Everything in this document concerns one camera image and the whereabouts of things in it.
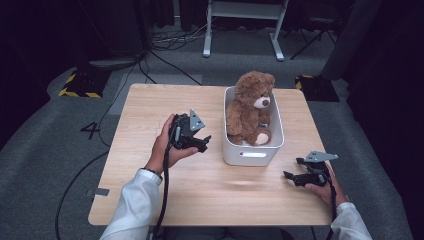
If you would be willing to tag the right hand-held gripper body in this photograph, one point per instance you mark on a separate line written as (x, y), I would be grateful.
(316, 173)

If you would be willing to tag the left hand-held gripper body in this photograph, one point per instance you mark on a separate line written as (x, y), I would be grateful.
(183, 133)

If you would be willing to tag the white plastic storage bin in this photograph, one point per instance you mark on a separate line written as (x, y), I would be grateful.
(250, 155)

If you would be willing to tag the brown teddy bear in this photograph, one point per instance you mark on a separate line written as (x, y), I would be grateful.
(248, 110)

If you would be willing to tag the person's right hand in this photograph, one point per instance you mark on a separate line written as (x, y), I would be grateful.
(328, 193)

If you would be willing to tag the person's left hand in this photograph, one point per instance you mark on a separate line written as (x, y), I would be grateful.
(160, 153)

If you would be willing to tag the black yellow striped base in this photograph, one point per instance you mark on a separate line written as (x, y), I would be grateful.
(316, 88)
(85, 83)

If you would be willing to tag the person's dark trousers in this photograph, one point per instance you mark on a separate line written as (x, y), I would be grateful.
(216, 234)

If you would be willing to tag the grey tape strip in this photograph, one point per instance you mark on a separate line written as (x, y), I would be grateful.
(101, 192)

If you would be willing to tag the black tripod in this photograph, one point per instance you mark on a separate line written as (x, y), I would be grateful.
(311, 38)

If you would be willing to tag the grey curtain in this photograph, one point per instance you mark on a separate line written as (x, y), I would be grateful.
(350, 36)

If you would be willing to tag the white metal stand frame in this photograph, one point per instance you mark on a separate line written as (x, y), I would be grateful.
(246, 10)

